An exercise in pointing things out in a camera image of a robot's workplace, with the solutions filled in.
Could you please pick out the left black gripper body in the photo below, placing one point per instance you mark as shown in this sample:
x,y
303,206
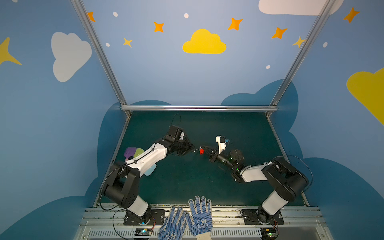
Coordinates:
x,y
184,146

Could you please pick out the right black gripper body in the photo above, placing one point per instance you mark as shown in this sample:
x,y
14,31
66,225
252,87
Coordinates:
x,y
214,156

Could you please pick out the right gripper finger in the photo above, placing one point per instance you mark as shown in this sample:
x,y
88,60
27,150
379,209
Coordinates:
x,y
207,148
207,151

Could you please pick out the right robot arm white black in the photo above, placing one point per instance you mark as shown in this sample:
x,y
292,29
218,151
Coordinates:
x,y
287,181

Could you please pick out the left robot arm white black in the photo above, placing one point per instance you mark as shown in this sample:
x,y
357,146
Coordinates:
x,y
122,182

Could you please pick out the green spatula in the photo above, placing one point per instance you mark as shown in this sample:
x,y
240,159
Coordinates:
x,y
138,152

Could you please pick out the purple spatula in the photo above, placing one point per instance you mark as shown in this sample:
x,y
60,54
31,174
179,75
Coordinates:
x,y
130,152

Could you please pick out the right blue dotted work glove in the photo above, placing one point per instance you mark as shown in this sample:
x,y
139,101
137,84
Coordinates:
x,y
200,221

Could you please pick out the blue dotted work glove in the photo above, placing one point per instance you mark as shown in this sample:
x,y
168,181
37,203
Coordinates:
x,y
200,221
174,225

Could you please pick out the left blue dotted work glove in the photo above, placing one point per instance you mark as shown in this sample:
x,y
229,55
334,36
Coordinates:
x,y
174,225

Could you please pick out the right green circuit board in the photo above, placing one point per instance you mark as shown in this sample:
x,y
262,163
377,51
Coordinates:
x,y
269,233

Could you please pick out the green circuit board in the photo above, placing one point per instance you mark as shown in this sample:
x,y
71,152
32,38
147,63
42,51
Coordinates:
x,y
269,233
143,233

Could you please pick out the left green circuit board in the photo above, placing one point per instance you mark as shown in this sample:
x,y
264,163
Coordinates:
x,y
143,233

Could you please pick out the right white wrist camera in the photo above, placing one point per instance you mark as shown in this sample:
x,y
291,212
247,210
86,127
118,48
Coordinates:
x,y
222,143

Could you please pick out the aluminium rear frame bar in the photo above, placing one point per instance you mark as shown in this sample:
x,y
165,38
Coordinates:
x,y
199,108

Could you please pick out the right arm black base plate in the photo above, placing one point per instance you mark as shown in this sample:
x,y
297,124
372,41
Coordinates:
x,y
252,216

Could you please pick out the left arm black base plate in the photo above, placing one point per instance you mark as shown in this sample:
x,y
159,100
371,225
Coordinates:
x,y
149,218

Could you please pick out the aluminium front rail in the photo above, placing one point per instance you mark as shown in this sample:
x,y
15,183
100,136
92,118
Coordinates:
x,y
300,223

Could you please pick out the aluminium left frame post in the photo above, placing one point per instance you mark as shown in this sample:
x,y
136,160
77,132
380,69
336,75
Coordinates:
x,y
87,24

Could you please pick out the aluminium frame post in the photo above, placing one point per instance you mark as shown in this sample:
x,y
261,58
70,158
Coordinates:
x,y
304,50
87,24

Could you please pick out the aluminium right frame post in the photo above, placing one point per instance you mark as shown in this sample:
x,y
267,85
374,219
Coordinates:
x,y
304,50

